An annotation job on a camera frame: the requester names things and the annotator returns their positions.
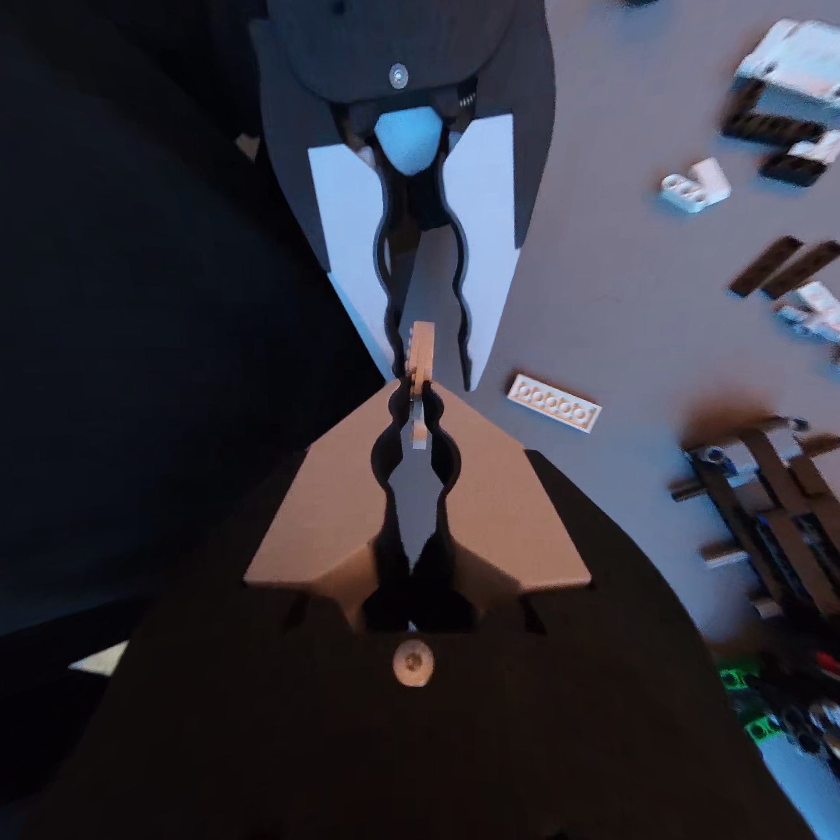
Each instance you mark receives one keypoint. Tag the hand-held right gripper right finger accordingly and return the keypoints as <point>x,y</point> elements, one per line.
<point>518,525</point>

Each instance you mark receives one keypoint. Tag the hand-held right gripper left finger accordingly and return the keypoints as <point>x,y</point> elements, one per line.
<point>315,525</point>

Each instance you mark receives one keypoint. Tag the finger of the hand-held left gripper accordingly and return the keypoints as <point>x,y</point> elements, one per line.
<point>489,216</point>
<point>344,216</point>

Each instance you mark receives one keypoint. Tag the white flat lego plate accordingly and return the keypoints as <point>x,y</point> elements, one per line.
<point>554,403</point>

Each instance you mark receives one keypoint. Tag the small white lego connector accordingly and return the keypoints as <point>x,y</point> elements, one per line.
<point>695,187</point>

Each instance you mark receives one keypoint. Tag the black grey lego chassis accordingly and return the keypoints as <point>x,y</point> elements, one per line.
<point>774,518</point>

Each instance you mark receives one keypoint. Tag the thin black lego plate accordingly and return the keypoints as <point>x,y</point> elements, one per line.
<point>804,270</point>
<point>764,266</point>

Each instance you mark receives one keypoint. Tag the green black lego assembly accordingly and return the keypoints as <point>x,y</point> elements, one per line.
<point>754,702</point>

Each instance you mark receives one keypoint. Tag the pale lego axle connector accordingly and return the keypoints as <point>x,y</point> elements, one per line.
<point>810,312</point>

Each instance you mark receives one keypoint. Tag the white curved lego panel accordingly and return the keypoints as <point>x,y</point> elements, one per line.
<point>794,65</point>

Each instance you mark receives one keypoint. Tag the black lego bracket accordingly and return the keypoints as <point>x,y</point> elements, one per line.
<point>794,167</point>
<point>771,128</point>

